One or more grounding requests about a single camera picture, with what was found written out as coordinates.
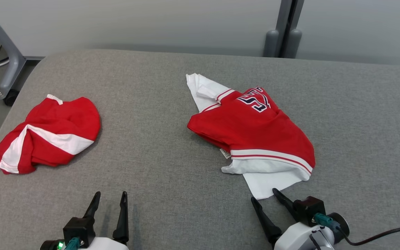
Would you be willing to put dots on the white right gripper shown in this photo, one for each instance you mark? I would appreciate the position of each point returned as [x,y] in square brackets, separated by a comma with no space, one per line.
[300,238]

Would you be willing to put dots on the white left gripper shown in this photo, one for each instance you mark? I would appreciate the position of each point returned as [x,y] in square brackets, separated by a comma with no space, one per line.
[106,244]

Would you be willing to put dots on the red jersey with white trim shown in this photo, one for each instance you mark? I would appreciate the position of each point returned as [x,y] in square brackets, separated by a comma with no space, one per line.
[255,128]

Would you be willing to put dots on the red shorts with white stripe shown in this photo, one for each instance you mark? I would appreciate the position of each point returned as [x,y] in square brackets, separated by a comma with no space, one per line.
[57,121]

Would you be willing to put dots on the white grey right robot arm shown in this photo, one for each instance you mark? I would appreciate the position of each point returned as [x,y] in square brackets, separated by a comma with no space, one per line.
[342,225]

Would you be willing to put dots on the grey cart leg with caster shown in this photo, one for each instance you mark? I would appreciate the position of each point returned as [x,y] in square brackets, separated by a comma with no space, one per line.
[12,62]

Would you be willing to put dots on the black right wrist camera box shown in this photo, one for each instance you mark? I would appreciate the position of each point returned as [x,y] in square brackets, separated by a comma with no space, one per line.
[307,208]

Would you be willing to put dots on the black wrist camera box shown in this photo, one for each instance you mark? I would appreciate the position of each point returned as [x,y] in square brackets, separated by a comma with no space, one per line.
[307,208]
[78,229]

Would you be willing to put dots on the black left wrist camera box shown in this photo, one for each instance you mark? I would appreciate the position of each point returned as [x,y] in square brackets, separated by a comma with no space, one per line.
[78,229]

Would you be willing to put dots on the grey partition post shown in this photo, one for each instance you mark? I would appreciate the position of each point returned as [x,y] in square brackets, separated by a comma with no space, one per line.
[273,41]

